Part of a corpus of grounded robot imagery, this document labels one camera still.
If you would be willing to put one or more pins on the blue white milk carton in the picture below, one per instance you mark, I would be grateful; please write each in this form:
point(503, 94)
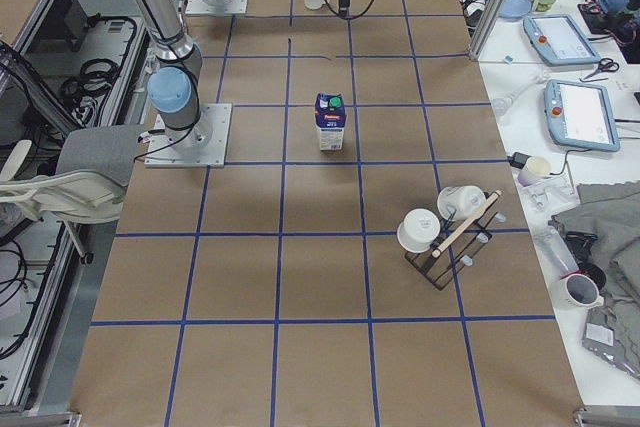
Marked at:
point(330, 120)

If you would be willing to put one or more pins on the light blue plate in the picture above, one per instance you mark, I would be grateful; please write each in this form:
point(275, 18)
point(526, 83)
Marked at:
point(513, 10)

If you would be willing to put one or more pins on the teach pendant tablet upper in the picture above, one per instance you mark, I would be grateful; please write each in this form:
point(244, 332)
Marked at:
point(559, 41)

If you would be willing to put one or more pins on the teach pendant tablet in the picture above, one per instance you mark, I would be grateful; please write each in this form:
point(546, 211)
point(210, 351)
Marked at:
point(580, 115)
point(559, 41)

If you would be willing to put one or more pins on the white mug on rack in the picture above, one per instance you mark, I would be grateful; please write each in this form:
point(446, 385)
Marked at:
point(458, 203)

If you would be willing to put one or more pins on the white bowl on rack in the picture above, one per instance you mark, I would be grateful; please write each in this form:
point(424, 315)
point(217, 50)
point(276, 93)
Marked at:
point(419, 228)

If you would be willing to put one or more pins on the black scissors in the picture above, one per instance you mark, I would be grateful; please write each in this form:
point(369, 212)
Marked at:
point(605, 65)

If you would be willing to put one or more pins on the teach pendant tablet lower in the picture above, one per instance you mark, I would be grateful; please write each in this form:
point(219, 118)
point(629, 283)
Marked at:
point(580, 115)

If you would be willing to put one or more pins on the grey office chair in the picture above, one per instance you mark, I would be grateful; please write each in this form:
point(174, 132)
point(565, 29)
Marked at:
point(89, 184)

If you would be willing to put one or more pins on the grey cloth pile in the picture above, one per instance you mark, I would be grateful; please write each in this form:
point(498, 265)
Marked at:
point(610, 213)

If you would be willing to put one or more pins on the white mug dark interior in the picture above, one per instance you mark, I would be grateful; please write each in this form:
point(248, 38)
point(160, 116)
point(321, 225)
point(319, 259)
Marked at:
point(575, 291)

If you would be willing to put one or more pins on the black wire mug rack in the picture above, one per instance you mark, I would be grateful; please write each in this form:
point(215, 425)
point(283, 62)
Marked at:
point(453, 250)

